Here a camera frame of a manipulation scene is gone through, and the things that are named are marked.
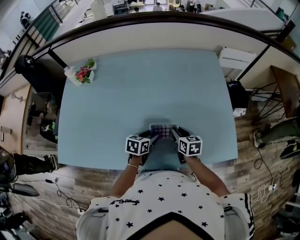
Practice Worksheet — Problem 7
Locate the white partition with black rail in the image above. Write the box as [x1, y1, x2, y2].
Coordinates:
[0, 11, 300, 90]

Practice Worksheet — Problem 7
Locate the white coiled cable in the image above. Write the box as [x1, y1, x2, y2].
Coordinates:
[250, 185, 268, 203]

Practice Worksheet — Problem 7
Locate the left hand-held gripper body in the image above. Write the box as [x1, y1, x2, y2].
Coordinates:
[125, 135, 153, 165]

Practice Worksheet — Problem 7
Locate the light wooden desk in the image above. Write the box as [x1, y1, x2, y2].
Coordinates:
[0, 84, 32, 156]

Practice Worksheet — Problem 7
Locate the black metal stair railing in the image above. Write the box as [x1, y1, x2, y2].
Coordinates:
[50, 0, 64, 24]

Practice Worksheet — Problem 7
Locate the white wooden chair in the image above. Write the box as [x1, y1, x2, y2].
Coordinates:
[218, 46, 258, 71]

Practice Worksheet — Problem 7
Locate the clear plastic box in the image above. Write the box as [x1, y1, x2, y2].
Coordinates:
[28, 91, 60, 123]

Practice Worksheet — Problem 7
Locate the person's right forearm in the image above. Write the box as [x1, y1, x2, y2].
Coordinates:
[183, 156, 232, 198]

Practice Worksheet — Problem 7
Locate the white star print shirt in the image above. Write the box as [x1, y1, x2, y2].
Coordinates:
[75, 171, 255, 240]

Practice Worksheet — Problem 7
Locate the person's left forearm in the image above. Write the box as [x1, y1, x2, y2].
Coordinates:
[110, 161, 144, 199]

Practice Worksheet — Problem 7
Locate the small pale desk ornament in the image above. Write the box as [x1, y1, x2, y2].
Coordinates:
[10, 92, 24, 103]

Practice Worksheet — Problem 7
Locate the white ceramic jar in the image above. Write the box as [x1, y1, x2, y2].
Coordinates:
[64, 66, 83, 87]

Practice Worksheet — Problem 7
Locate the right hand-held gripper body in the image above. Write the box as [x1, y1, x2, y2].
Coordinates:
[176, 135, 203, 165]

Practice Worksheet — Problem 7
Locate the black office chair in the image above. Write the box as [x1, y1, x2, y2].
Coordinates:
[14, 54, 68, 144]

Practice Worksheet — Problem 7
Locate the wooden table with black legs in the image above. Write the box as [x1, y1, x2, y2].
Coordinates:
[250, 65, 300, 125]

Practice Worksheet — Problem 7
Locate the pink flower pot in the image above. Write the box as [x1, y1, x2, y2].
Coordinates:
[75, 58, 98, 84]

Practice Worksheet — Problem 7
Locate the light blue table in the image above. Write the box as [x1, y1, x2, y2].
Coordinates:
[57, 49, 239, 171]

